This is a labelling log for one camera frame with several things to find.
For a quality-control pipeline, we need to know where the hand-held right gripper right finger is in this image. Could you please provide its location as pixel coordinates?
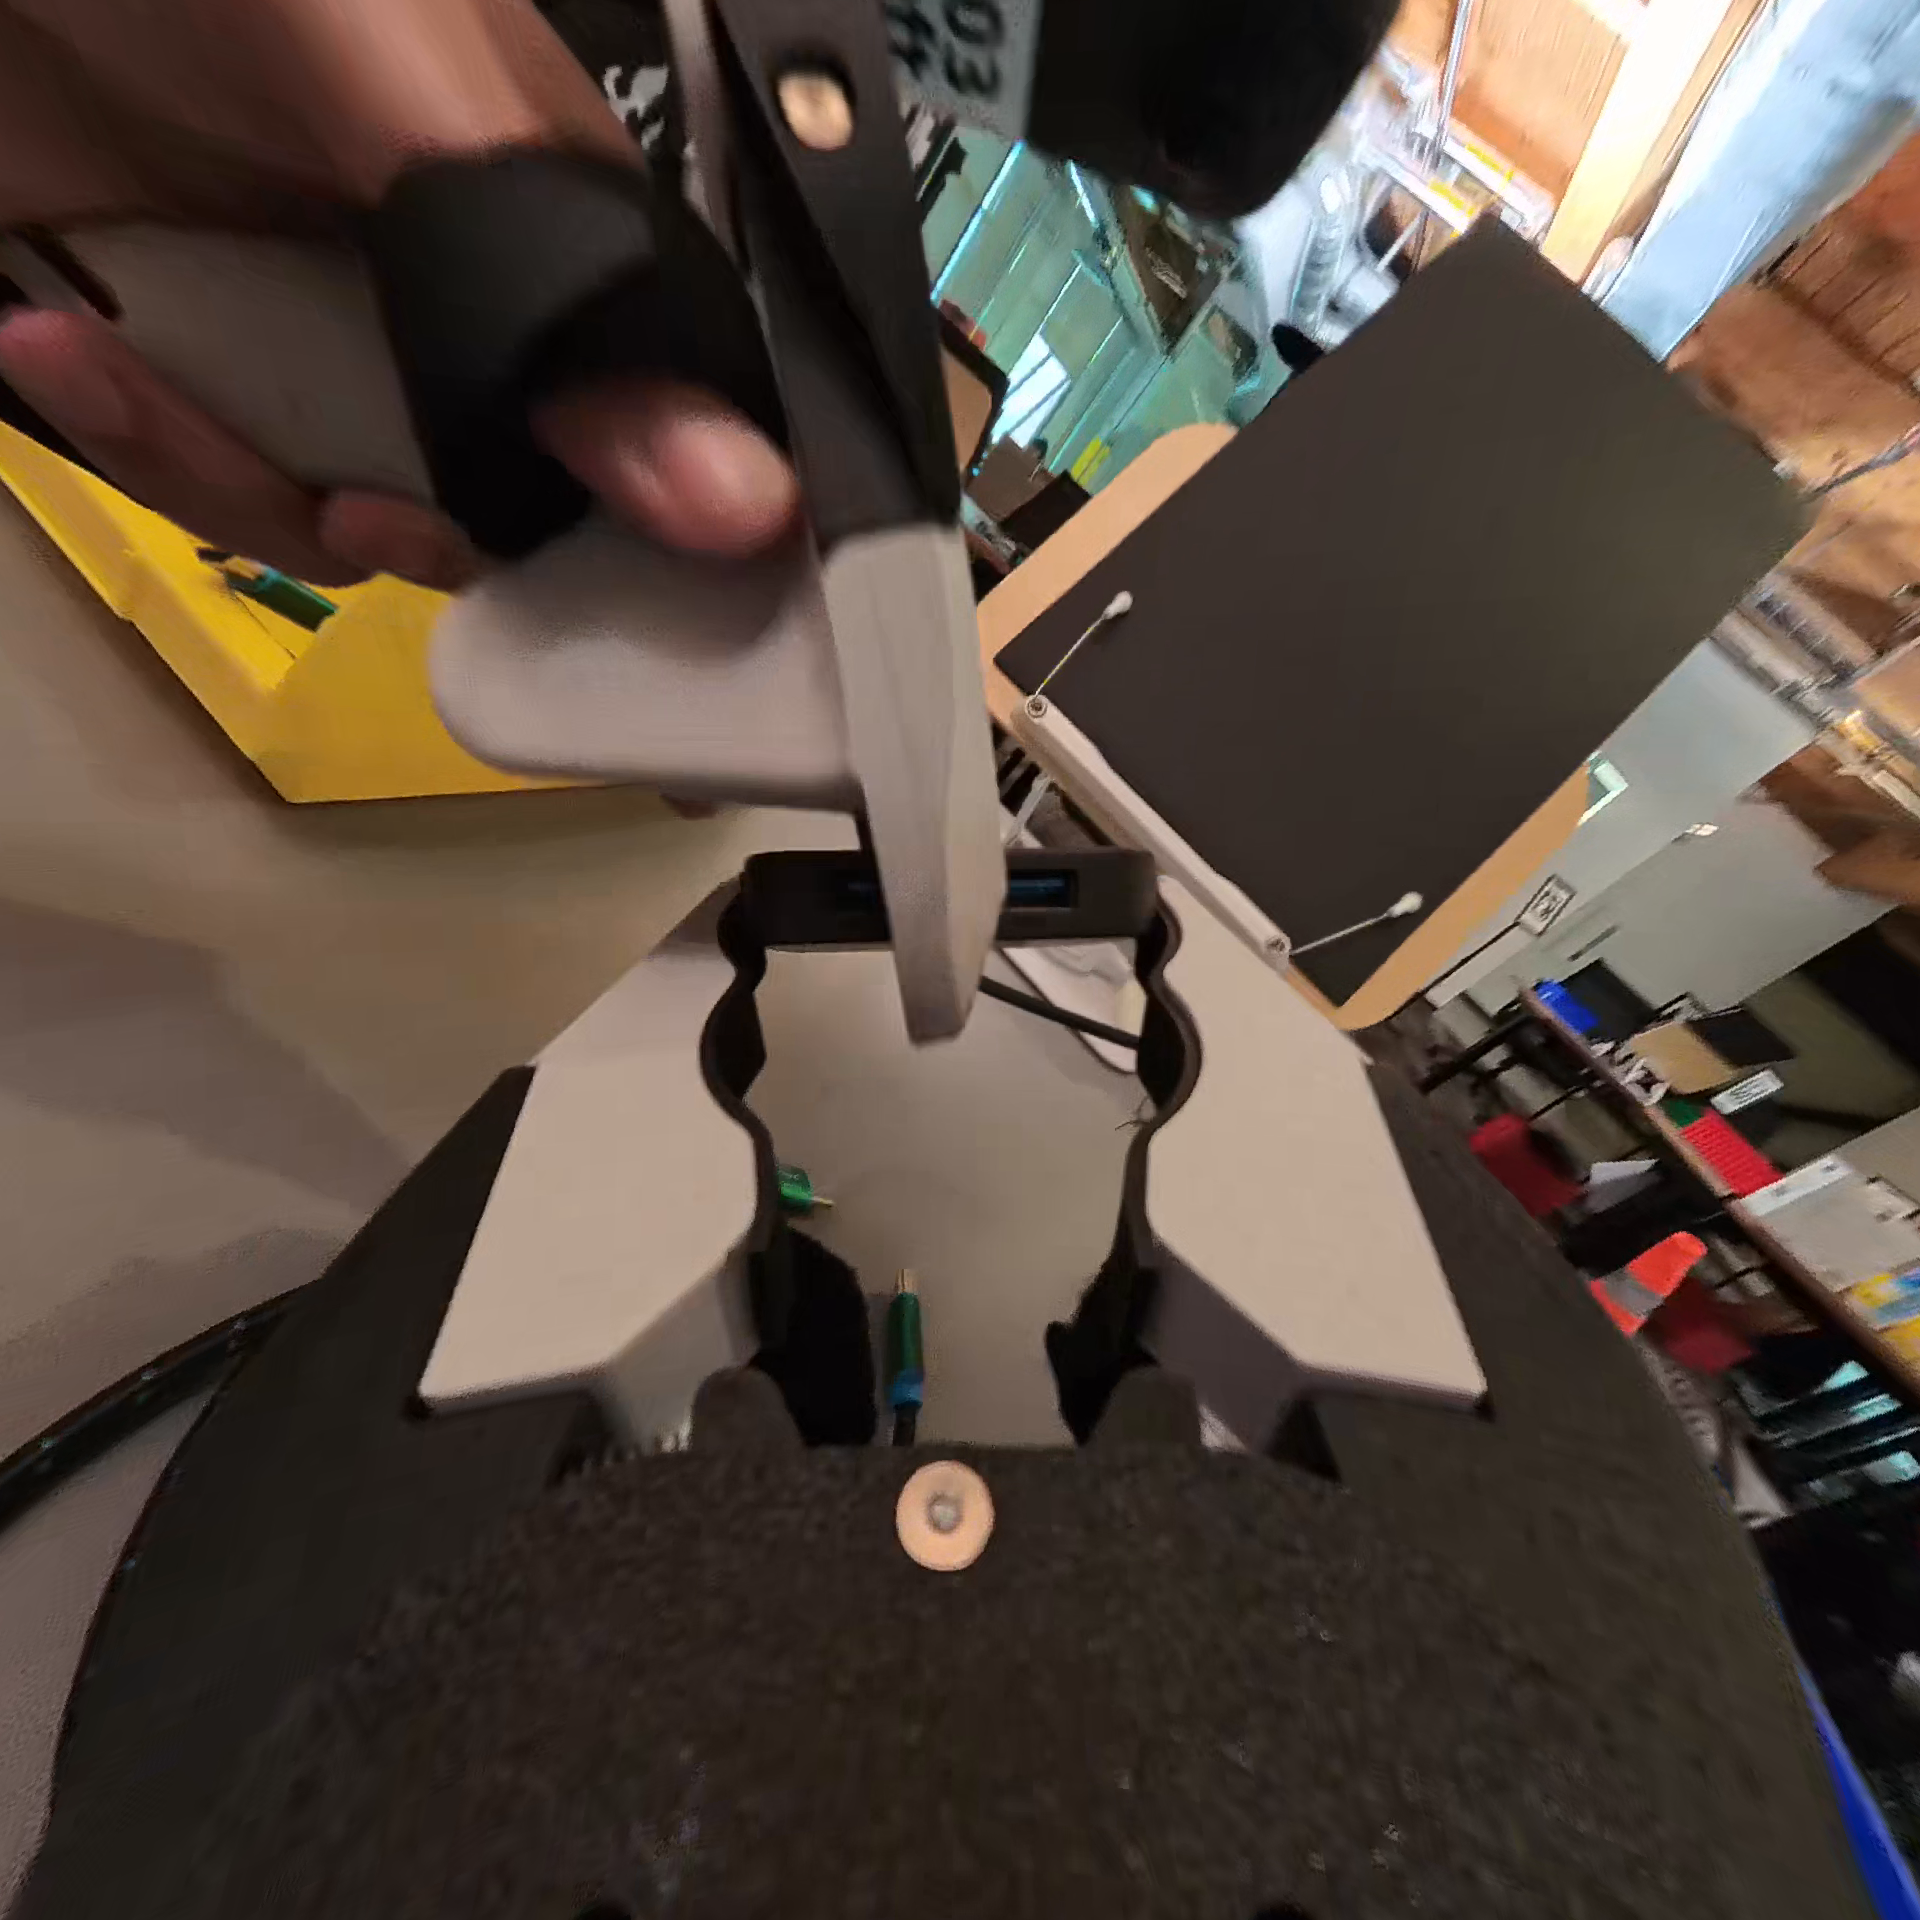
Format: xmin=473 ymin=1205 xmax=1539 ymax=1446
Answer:
xmin=1046 ymin=881 xmax=1491 ymax=1454

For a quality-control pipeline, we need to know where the yellow plastic bin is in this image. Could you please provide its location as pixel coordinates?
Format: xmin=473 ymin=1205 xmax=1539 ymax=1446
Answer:
xmin=0 ymin=420 xmax=608 ymax=807

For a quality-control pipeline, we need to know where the thin black power wire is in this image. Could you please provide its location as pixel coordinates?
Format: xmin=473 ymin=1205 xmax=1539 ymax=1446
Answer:
xmin=978 ymin=979 xmax=1144 ymax=1056

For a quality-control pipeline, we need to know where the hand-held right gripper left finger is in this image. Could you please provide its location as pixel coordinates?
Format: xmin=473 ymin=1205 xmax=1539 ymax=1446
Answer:
xmin=417 ymin=885 xmax=883 ymax=1448

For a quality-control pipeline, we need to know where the black board on white stand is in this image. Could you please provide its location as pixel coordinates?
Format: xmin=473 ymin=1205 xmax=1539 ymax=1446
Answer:
xmin=973 ymin=218 xmax=1809 ymax=1073

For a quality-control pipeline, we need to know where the white cardboard box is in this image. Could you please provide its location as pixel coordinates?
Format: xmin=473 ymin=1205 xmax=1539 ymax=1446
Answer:
xmin=1739 ymin=1154 xmax=1920 ymax=1294

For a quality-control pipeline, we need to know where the person's left hand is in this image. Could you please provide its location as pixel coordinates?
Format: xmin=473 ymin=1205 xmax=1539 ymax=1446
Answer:
xmin=0 ymin=0 xmax=800 ymax=590

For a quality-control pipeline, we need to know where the black silver video switch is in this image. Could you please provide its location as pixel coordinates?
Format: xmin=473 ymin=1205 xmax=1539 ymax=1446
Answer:
xmin=741 ymin=846 xmax=1158 ymax=950

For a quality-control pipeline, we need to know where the orange traffic cone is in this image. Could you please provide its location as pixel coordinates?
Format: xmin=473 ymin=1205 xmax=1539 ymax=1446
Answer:
xmin=1587 ymin=1230 xmax=1712 ymax=1339

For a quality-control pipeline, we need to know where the blue plastic bin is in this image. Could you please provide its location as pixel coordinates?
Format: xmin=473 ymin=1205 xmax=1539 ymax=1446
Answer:
xmin=1791 ymin=1649 xmax=1920 ymax=1920

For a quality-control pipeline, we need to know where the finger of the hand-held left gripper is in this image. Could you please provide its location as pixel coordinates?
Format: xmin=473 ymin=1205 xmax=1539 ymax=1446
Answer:
xmin=817 ymin=520 xmax=1011 ymax=1047
xmin=426 ymin=516 xmax=869 ymax=815

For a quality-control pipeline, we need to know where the wooden work table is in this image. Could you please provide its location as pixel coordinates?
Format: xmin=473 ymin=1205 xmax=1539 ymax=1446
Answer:
xmin=1521 ymin=981 xmax=1920 ymax=1397

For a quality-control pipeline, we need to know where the red plastic bin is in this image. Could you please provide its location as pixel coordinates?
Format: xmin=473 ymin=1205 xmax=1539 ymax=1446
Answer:
xmin=1668 ymin=1102 xmax=1782 ymax=1197

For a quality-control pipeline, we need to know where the grey desk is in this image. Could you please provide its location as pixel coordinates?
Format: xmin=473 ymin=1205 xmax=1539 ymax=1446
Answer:
xmin=0 ymin=480 xmax=1156 ymax=1847

